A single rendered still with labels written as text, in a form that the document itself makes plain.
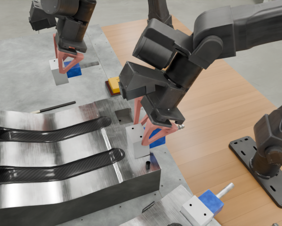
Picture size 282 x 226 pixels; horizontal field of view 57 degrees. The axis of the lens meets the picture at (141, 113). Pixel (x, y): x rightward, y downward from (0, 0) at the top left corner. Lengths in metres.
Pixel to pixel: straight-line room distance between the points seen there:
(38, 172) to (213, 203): 0.36
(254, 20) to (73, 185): 0.44
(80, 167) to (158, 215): 0.19
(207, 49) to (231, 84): 0.55
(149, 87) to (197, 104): 0.41
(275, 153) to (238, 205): 0.15
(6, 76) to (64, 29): 0.44
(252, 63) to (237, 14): 2.20
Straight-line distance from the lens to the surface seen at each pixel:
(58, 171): 0.60
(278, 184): 0.72
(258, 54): 2.81
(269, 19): 0.45
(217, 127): 0.80
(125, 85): 0.45
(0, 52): 1.21
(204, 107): 0.85
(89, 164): 0.60
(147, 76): 0.45
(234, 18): 0.44
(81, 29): 0.69
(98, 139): 0.63
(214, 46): 0.43
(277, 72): 2.62
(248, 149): 0.76
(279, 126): 0.59
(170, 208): 0.57
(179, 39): 0.47
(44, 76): 1.01
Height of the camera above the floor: 1.37
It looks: 45 degrees down
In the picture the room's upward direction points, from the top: straight up
